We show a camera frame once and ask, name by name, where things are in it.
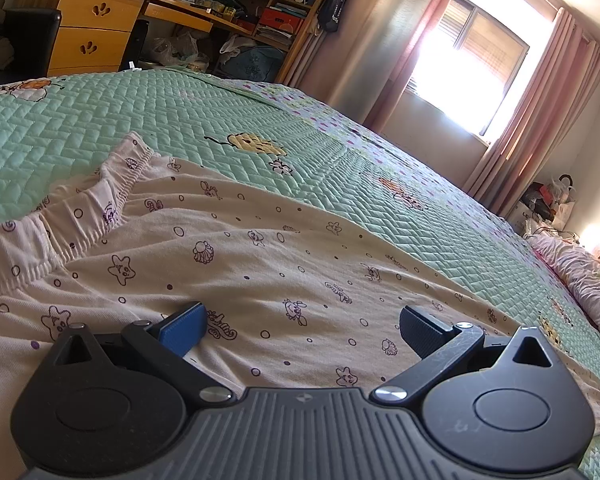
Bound wooden desk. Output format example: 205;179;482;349
14;0;262;79

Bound black hanging bag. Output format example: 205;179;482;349
316;0;353;34

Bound floral pillow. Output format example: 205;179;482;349
524;231;600;342

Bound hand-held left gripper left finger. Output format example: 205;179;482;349
45;301;236;406

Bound clear plastic bag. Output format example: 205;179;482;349
149;30;202;69

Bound pile of bags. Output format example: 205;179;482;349
509;173;579;235

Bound wooden bookshelf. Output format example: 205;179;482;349
186;0;352;87

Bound green quilted bedspread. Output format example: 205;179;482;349
0;66;600;480

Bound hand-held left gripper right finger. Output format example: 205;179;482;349
370;305;564;404

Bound window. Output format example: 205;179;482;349
404;0;565;147

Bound black chair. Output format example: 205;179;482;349
1;8;63;77

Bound cream printed pants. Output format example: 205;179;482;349
0;131;600;463

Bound teal bag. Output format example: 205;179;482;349
229;44;287;84

